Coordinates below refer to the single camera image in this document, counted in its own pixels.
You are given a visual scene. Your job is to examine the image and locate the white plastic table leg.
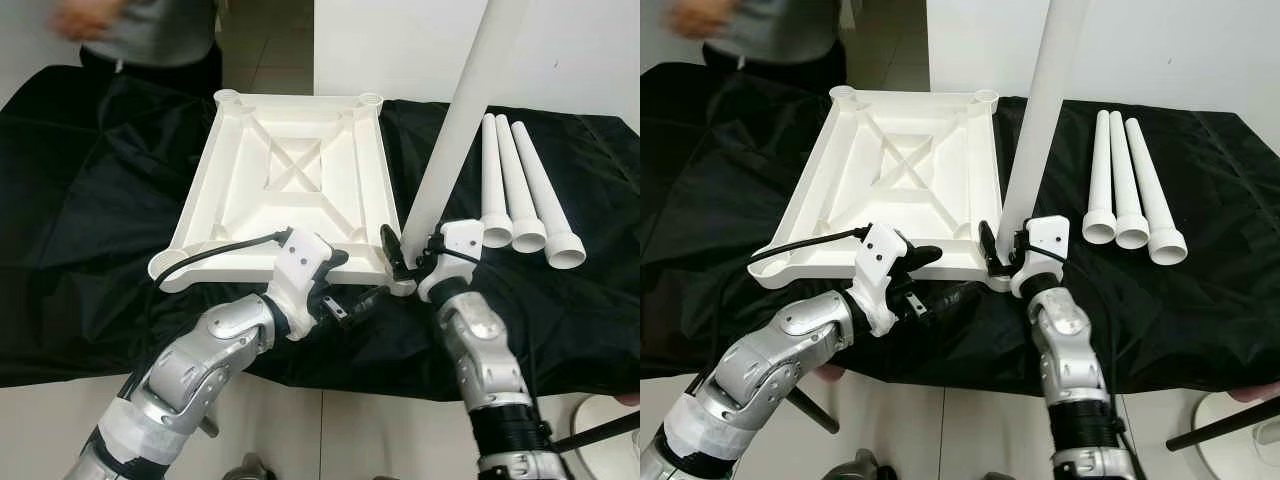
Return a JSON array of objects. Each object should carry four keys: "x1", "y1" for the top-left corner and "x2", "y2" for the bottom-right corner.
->
[
  {"x1": 480, "y1": 113, "x2": 515, "y2": 249},
  {"x1": 512, "y1": 121, "x2": 588, "y2": 269},
  {"x1": 497, "y1": 117, "x2": 549, "y2": 255},
  {"x1": 1000, "y1": 0, "x2": 1091, "y2": 241},
  {"x1": 400, "y1": 0, "x2": 533, "y2": 246},
  {"x1": 1081, "y1": 108, "x2": 1117, "y2": 246},
  {"x1": 1108, "y1": 113, "x2": 1151, "y2": 251},
  {"x1": 1125, "y1": 117, "x2": 1189, "y2": 267}
]

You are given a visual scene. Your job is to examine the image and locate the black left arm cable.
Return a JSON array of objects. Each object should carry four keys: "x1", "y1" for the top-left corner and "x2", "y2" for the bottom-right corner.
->
[
  {"x1": 120, "y1": 230, "x2": 293, "y2": 401},
  {"x1": 690, "y1": 225, "x2": 871, "y2": 401}
]

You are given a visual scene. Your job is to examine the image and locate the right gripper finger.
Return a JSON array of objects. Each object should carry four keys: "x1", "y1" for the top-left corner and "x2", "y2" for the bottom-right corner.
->
[
  {"x1": 978, "y1": 220, "x2": 1003, "y2": 276},
  {"x1": 381, "y1": 224, "x2": 409, "y2": 281}
]

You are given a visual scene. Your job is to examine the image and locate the black table cloth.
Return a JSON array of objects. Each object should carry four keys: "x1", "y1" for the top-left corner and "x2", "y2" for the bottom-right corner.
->
[
  {"x1": 640, "y1": 62, "x2": 1280, "y2": 391},
  {"x1": 0, "y1": 65, "x2": 641, "y2": 401}
]

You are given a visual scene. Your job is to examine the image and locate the person in grey shirt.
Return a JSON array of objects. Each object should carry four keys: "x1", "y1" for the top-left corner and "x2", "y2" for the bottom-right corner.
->
[
  {"x1": 50, "y1": 0, "x2": 226, "y2": 101},
  {"x1": 668, "y1": 0, "x2": 851, "y2": 96}
]

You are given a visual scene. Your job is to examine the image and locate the robot left leg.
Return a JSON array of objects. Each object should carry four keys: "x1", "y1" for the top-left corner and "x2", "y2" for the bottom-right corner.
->
[
  {"x1": 840, "y1": 448, "x2": 896, "y2": 480},
  {"x1": 225, "y1": 452, "x2": 276, "y2": 480}
]

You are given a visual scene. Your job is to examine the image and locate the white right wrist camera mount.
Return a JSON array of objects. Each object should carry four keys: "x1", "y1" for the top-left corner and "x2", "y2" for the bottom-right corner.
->
[
  {"x1": 417, "y1": 218, "x2": 488, "y2": 303},
  {"x1": 1010, "y1": 215, "x2": 1071, "y2": 299}
]

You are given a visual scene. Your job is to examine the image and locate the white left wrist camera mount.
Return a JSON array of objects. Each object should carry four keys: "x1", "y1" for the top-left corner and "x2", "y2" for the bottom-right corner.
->
[
  {"x1": 265, "y1": 228, "x2": 349, "y2": 341},
  {"x1": 850, "y1": 223, "x2": 911, "y2": 336}
]

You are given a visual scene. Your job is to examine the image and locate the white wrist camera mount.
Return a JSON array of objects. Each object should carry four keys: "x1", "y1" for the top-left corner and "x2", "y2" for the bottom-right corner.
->
[
  {"x1": 850, "y1": 223, "x2": 911, "y2": 336},
  {"x1": 265, "y1": 228, "x2": 349, "y2": 341},
  {"x1": 417, "y1": 218, "x2": 488, "y2": 303},
  {"x1": 1010, "y1": 215, "x2": 1071, "y2": 299}
]

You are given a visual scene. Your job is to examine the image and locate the white plastic table top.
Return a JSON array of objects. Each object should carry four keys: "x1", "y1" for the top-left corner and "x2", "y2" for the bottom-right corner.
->
[
  {"x1": 148, "y1": 88, "x2": 419, "y2": 298},
  {"x1": 747, "y1": 85, "x2": 1021, "y2": 293}
]

